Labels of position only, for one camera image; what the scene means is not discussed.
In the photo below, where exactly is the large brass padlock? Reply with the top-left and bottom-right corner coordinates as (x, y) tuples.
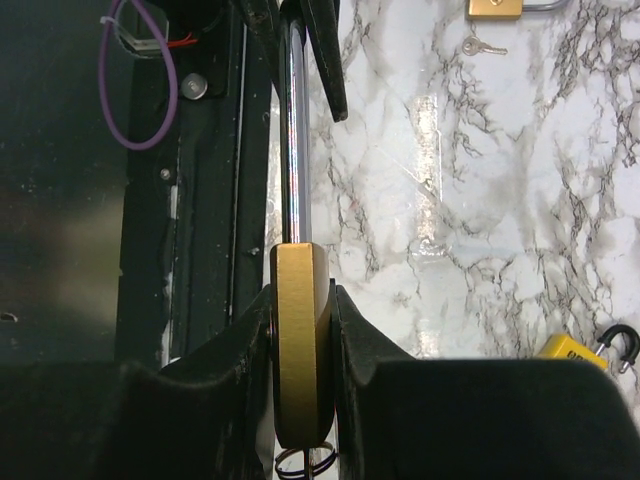
(466, 0), (569, 20)

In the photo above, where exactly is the yellow black padlock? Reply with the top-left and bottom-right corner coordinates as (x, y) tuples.
(538, 324), (639, 374)

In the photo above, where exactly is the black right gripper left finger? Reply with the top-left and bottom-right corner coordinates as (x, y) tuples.
(1, 290), (274, 479)

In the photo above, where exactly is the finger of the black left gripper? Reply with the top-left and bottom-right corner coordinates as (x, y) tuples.
(232, 0), (280, 93)
(300, 0), (348, 122)

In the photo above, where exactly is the silver key of large padlock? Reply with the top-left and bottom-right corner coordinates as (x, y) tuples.
(461, 36), (508, 56)

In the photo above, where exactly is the round brass padlock with keys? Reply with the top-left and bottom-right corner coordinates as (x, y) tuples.
(271, 12), (334, 479)

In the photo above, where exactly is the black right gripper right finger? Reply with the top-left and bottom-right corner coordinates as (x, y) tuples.
(330, 285), (639, 479)

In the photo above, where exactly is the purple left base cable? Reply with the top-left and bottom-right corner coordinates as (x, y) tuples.
(97, 0), (180, 151)

